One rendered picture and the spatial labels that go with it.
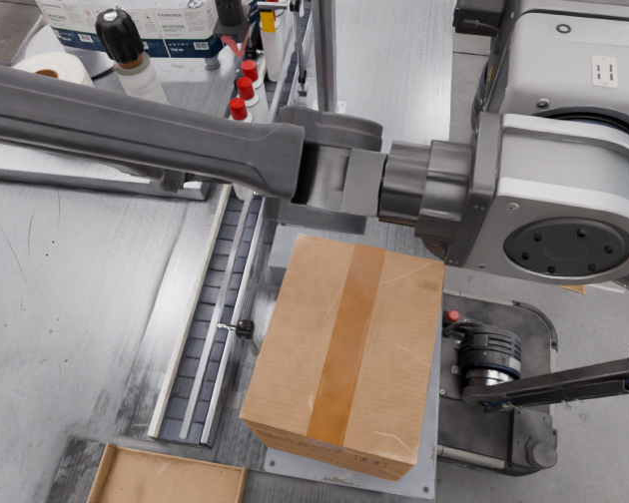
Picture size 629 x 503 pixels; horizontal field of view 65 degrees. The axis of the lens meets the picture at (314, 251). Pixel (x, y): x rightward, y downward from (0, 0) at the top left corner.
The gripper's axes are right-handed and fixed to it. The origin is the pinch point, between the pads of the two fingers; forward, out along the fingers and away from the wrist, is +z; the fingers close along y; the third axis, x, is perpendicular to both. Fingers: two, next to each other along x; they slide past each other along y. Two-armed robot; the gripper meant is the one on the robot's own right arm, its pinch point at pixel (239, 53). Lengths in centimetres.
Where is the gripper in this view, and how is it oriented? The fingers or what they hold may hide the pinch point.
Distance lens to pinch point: 128.6
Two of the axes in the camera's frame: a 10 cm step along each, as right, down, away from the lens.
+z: 0.6, 4.9, 8.7
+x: 9.8, 1.2, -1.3
